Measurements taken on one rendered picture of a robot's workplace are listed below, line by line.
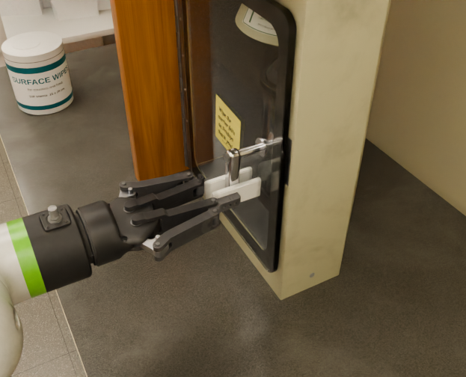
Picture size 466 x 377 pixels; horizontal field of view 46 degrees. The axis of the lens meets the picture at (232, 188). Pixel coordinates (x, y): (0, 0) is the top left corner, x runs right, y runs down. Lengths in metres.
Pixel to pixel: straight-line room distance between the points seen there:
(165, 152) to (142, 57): 0.20
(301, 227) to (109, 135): 0.59
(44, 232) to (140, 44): 0.41
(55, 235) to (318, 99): 0.33
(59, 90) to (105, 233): 0.71
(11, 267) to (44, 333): 1.46
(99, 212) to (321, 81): 0.30
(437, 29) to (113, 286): 0.71
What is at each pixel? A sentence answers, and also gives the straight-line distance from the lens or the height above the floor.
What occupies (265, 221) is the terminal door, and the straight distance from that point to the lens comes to 0.77.
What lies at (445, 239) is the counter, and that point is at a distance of 1.01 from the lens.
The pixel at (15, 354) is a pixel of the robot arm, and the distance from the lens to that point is 0.54.
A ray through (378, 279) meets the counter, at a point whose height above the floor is 0.94.
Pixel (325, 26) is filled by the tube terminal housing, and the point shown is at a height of 1.37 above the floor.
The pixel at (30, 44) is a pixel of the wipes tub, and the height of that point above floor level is 1.09.
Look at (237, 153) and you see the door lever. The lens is 0.68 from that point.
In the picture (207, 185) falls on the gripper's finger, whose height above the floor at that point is 1.16.
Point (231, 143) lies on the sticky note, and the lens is 0.80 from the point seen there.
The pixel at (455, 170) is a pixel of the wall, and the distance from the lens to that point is 1.10.
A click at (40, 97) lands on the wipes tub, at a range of 1.31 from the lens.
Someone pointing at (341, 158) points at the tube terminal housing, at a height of 1.19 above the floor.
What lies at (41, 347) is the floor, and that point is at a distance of 2.05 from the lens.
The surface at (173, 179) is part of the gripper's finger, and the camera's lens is 0.72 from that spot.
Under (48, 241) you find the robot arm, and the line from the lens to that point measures 0.63.
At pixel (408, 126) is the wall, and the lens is 1.16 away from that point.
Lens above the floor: 1.61
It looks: 39 degrees down
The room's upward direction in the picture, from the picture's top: straight up
